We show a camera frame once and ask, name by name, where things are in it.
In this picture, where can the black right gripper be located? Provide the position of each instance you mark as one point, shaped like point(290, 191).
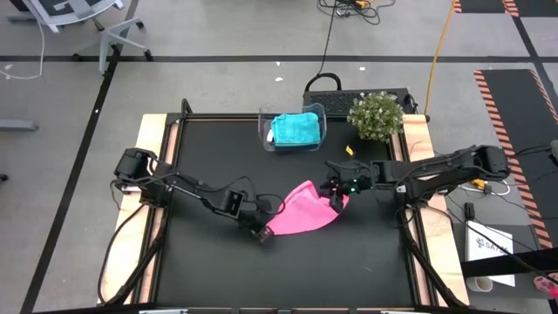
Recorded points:
point(351, 176)

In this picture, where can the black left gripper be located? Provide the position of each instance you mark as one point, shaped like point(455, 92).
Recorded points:
point(253, 213)

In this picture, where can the pink microfiber towel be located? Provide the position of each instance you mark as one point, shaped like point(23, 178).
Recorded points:
point(305, 209)

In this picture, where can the teal microfiber towel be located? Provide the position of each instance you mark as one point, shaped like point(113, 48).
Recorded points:
point(296, 128)

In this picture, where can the clear plastic bin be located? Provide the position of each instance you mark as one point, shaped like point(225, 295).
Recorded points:
point(263, 131)

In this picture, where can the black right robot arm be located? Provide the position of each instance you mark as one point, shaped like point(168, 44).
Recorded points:
point(436, 168)

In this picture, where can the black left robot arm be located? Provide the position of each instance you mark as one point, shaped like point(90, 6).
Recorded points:
point(135, 163)

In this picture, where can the small potted artificial plant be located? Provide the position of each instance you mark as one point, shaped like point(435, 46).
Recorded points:
point(375, 115)

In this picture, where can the black perforated metal box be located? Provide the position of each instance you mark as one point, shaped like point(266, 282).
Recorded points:
point(338, 102)

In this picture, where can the wooden side board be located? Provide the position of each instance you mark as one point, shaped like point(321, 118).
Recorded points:
point(416, 126)
point(148, 131)

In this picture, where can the white printed cardboard box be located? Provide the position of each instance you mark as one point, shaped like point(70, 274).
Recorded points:
point(484, 244)

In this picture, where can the beige tape roll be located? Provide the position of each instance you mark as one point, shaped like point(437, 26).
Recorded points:
point(473, 285)

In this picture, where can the black flat beam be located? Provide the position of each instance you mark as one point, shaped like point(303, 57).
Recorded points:
point(501, 264)

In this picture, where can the black hazard-striped floor mat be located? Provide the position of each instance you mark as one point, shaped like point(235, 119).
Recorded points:
point(514, 113)
point(479, 5)

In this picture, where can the pink spotted object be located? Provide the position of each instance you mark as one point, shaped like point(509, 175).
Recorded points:
point(545, 283)

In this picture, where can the white office chair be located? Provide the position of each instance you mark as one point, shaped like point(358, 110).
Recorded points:
point(109, 39)

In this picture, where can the grey metal bar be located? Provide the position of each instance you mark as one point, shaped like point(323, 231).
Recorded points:
point(17, 125)

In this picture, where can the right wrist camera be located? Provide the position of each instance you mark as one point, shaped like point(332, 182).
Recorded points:
point(336, 203)

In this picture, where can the black aluminium table frame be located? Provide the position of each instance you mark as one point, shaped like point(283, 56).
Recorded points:
point(209, 117)

